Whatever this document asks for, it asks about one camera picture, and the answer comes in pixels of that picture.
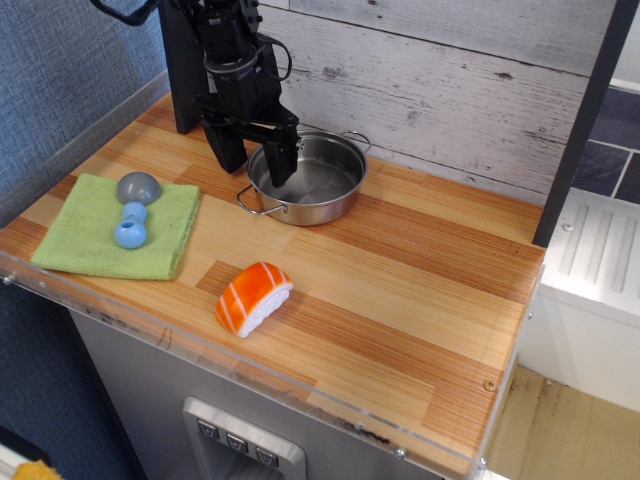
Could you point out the salmon nigiri sushi toy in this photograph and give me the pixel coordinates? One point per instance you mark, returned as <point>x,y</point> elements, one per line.
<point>251,297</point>

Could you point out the blue grey toy mushroom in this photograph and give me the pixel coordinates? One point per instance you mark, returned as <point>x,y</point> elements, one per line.
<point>135,191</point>

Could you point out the clear acrylic table edge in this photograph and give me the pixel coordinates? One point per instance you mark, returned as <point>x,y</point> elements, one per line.
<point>403,444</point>

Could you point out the orange object at corner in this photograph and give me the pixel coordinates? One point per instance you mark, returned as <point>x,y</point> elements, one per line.
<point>37,470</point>

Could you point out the white appliance with ridges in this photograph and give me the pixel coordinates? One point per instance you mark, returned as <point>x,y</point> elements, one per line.
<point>583,325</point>

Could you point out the grey cabinet front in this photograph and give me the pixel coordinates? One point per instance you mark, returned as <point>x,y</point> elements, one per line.
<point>147,387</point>

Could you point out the dark grey post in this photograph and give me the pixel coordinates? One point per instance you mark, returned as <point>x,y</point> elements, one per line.
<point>184,60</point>
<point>613,42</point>

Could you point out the right dark grey post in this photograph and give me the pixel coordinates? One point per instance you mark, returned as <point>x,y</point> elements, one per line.
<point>613,42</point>

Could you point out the stainless steel pot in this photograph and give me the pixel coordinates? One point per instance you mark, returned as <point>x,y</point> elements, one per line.
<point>331,169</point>

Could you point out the left dark grey post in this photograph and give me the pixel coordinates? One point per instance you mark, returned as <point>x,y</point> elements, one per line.
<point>184,60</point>

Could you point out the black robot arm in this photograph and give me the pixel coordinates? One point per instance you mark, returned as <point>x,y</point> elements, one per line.
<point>230,23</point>

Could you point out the green cloth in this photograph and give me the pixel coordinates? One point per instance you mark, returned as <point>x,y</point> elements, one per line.
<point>91,235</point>

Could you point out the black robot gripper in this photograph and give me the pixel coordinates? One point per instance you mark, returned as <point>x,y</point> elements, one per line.
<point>243,102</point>

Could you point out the silver button panel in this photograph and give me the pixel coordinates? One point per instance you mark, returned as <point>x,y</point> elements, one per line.
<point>228,447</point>

